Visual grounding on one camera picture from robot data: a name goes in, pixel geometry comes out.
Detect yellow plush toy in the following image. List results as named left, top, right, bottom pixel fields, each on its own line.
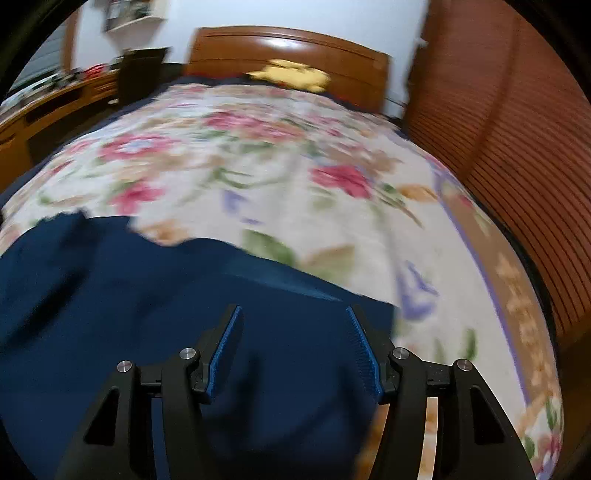
left=245, top=58, right=332, bottom=92

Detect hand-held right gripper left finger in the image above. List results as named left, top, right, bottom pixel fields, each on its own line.
left=55, top=304, right=245, bottom=480

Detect white wall shelf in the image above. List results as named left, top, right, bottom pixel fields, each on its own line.
left=102, top=0, right=167, bottom=33

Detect wooden bed headboard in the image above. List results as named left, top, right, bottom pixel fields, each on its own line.
left=185, top=27, right=394, bottom=114

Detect black chair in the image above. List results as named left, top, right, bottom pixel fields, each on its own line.
left=117, top=46, right=170, bottom=108

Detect floral blanket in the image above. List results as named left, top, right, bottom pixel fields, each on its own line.
left=0, top=83, right=567, bottom=480

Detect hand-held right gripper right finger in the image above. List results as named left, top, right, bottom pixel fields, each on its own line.
left=345, top=305, right=537, bottom=480

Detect dark blue jacket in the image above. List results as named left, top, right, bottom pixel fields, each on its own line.
left=0, top=210, right=402, bottom=480

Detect window blinds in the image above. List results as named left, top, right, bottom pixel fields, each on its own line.
left=9, top=28, right=71, bottom=95

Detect wooden desk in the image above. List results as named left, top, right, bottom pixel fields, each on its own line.
left=0, top=69, right=123, bottom=195

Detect wooden louvered wardrobe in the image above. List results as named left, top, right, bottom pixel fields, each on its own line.
left=401, top=0, right=591, bottom=352

